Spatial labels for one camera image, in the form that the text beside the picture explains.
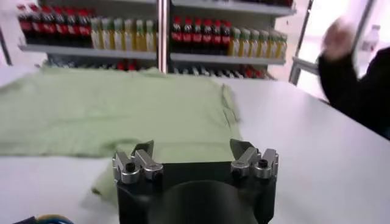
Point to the cola bottle red cap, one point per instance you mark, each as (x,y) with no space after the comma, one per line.
(84,30)
(48,29)
(72,30)
(207,39)
(187,38)
(226,39)
(24,27)
(217,39)
(60,29)
(176,38)
(197,38)
(36,27)

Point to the yellow juice bottle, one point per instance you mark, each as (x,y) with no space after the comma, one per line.
(263,46)
(281,48)
(272,47)
(139,38)
(106,37)
(150,38)
(235,44)
(96,36)
(118,37)
(254,45)
(244,45)
(128,38)

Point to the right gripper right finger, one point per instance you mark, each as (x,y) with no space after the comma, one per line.
(253,162)

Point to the white metal side table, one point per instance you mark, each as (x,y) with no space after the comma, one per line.
(300,65)

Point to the person's black sleeved arm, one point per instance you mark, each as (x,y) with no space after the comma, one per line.
(359,91)

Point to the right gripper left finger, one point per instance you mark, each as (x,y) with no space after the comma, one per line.
(137,165)

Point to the person's bare hand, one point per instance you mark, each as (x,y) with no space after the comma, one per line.
(338,39)

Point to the light green polo shirt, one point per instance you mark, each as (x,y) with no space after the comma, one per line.
(122,106)

